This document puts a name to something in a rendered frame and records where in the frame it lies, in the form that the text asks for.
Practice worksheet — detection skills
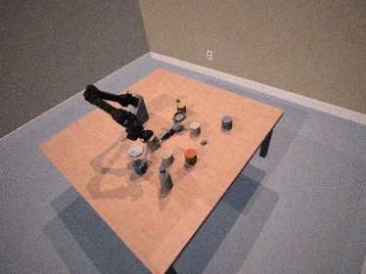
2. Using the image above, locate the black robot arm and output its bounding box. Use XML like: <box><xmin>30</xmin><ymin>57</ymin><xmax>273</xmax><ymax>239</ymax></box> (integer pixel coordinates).
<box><xmin>83</xmin><ymin>84</ymin><xmax>144</xmax><ymax>141</ymax></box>

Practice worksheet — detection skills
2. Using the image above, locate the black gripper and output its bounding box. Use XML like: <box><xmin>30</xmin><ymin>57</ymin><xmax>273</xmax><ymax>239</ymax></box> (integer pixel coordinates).
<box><xmin>125</xmin><ymin>126</ymin><xmax>154</xmax><ymax>142</ymax></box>

